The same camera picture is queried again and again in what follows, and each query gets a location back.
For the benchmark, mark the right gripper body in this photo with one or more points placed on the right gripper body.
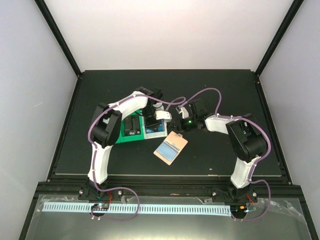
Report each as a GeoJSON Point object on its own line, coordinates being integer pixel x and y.
{"type": "Point", "coordinates": [186, 126]}

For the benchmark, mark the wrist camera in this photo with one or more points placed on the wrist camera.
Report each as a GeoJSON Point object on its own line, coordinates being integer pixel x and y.
{"type": "Point", "coordinates": [182, 111]}
{"type": "Point", "coordinates": [163, 115]}

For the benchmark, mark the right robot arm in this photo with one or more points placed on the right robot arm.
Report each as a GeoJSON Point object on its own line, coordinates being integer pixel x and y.
{"type": "Point", "coordinates": [249, 141]}

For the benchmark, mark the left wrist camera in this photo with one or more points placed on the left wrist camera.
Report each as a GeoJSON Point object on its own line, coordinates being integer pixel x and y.
{"type": "Point", "coordinates": [163, 115]}

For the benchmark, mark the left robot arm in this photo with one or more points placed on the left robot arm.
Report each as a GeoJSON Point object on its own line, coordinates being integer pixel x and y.
{"type": "Point", "coordinates": [104, 130]}

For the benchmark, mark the black card stack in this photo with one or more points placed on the black card stack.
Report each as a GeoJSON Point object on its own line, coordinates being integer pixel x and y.
{"type": "Point", "coordinates": [132, 125]}

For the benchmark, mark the white slotted cable duct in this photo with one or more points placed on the white slotted cable duct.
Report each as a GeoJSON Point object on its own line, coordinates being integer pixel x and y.
{"type": "Point", "coordinates": [155, 209]}

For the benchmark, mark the tan leather card holder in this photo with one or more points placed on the tan leather card holder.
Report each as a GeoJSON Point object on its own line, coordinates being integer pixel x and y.
{"type": "Point", "coordinates": [170, 148]}

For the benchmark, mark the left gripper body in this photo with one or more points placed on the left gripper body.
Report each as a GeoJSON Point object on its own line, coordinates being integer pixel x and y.
{"type": "Point", "coordinates": [147, 112]}

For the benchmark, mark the right circuit board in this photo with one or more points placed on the right circuit board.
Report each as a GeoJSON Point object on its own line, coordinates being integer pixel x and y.
{"type": "Point", "coordinates": [242, 208]}

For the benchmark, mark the circuit board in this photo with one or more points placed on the circuit board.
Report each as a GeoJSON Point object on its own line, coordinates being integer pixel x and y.
{"type": "Point", "coordinates": [242, 208]}
{"type": "Point", "coordinates": [100, 207]}

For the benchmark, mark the black frame post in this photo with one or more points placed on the black frame post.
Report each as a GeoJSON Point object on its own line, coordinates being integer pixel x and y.
{"type": "Point", "coordinates": [48, 17]}
{"type": "Point", "coordinates": [282, 29]}

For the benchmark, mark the white bin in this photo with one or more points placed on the white bin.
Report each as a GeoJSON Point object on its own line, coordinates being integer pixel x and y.
{"type": "Point", "coordinates": [154, 135]}

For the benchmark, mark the black frame post left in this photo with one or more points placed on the black frame post left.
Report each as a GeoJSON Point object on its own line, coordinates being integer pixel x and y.
{"type": "Point", "coordinates": [48, 17]}

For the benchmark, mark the blue card stack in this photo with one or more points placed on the blue card stack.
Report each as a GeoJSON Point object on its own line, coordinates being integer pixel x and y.
{"type": "Point", "coordinates": [154, 126]}

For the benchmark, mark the black frame post right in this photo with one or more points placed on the black frame post right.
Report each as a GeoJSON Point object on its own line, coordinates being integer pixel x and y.
{"type": "Point", "coordinates": [282, 29]}

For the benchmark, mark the green bin middle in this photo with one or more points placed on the green bin middle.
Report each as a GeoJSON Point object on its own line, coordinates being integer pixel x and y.
{"type": "Point", "coordinates": [123, 139]}

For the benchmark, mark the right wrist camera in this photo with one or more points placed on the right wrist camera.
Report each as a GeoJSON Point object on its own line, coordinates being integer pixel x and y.
{"type": "Point", "coordinates": [182, 111]}

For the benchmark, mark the left circuit board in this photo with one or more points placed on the left circuit board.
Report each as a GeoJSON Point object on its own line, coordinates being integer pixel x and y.
{"type": "Point", "coordinates": [100, 207]}

